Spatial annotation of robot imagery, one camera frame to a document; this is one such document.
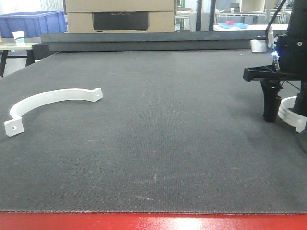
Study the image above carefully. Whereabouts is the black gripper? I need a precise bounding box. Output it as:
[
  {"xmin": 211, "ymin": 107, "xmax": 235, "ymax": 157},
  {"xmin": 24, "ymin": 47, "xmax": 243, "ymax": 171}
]
[{"xmin": 243, "ymin": 65, "xmax": 307, "ymax": 123}]

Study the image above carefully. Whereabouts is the white curved PVC clamp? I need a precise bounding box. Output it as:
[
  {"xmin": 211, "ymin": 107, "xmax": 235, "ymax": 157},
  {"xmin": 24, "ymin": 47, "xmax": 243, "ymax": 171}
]
[{"xmin": 4, "ymin": 88, "xmax": 103, "ymax": 137}]

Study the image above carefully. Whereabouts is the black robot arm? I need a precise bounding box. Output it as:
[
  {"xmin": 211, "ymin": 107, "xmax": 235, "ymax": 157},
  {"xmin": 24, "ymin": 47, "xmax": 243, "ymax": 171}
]
[{"xmin": 243, "ymin": 0, "xmax": 307, "ymax": 122}]

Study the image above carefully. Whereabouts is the white open bin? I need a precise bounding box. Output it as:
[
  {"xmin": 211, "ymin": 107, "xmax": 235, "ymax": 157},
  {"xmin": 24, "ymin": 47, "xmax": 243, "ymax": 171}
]
[{"xmin": 240, "ymin": 0, "xmax": 265, "ymax": 12}]

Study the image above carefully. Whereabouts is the pink cube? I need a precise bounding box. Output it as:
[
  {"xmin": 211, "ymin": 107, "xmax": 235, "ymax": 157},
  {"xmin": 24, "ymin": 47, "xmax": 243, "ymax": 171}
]
[{"xmin": 225, "ymin": 20, "xmax": 235, "ymax": 26}]

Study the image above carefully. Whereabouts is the large cardboard box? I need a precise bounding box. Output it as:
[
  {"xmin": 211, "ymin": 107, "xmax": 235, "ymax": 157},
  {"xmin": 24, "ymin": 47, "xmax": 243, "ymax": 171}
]
[{"xmin": 65, "ymin": 0, "xmax": 176, "ymax": 33}]

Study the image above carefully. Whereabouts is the blue storage crate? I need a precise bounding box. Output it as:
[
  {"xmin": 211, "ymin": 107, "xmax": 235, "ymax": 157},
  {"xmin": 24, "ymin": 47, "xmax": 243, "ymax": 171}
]
[{"xmin": 0, "ymin": 11, "xmax": 67, "ymax": 38}]

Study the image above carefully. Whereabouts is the white paper cup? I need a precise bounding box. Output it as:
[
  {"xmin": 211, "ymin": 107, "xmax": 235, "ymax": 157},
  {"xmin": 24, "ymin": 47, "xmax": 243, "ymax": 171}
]
[{"xmin": 12, "ymin": 31, "xmax": 25, "ymax": 45}]

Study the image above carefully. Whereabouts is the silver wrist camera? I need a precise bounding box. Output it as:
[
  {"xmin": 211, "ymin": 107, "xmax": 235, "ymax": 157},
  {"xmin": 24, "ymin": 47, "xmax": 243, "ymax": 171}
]
[{"xmin": 250, "ymin": 36, "xmax": 268, "ymax": 53}]

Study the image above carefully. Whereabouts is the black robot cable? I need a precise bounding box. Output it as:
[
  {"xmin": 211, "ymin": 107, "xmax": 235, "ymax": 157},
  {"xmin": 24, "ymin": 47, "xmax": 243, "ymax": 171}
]
[{"xmin": 265, "ymin": 0, "xmax": 288, "ymax": 34}]

